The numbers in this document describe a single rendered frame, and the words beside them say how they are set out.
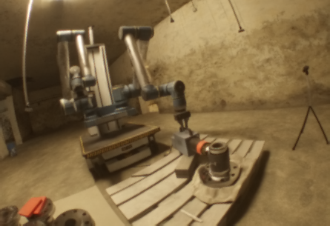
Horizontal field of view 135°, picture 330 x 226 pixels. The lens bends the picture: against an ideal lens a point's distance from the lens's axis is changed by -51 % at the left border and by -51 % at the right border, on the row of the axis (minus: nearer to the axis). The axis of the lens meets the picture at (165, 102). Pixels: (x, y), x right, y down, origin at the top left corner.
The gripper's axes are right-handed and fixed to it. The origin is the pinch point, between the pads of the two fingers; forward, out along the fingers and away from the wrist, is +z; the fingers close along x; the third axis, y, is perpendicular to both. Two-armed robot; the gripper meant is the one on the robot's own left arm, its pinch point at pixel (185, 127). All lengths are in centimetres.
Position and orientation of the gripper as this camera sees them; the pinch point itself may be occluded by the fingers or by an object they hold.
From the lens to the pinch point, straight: 116.5
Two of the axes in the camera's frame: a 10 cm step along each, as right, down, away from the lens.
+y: 3.8, -0.1, -9.3
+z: 2.2, 9.7, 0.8
